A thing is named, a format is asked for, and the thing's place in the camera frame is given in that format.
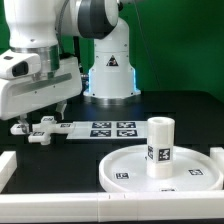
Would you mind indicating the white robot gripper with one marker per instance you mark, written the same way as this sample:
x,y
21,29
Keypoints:
x,y
24,95

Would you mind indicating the white cross-shaped table base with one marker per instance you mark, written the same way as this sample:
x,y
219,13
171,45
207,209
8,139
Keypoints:
x,y
41,132

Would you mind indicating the white round table top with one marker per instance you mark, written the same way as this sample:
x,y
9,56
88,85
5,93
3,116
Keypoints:
x,y
129,169

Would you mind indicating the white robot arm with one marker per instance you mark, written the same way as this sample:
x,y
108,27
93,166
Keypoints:
x,y
36,71

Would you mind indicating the white left fence block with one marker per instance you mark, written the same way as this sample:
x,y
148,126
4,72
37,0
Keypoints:
x,y
8,165

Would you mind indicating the white fence block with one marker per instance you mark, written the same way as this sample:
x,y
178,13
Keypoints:
x,y
8,165
217,159

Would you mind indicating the white marker tag sheet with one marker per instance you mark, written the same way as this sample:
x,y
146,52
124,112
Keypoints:
x,y
109,130

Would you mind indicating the white right fence block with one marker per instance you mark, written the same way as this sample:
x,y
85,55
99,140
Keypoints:
x,y
217,159

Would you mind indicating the white front fence bar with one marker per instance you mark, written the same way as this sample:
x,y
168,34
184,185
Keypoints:
x,y
106,207

